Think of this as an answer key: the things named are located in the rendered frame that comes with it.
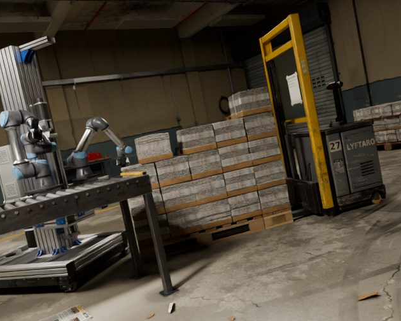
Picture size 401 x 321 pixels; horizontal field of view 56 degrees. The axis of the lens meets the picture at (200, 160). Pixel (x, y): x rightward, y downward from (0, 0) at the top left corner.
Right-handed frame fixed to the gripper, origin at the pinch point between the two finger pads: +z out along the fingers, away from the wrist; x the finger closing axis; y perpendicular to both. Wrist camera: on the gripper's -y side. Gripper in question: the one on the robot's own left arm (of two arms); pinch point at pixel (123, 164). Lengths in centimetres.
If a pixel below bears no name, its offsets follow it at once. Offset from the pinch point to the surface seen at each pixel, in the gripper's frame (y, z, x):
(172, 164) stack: -7, 44, 41
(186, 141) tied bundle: 9, 44, 58
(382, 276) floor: -85, 188, 126
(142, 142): 16, 44, 20
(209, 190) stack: -37, 44, 68
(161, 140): 15, 43, 36
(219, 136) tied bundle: 8, 45, 88
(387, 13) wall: 184, -341, 610
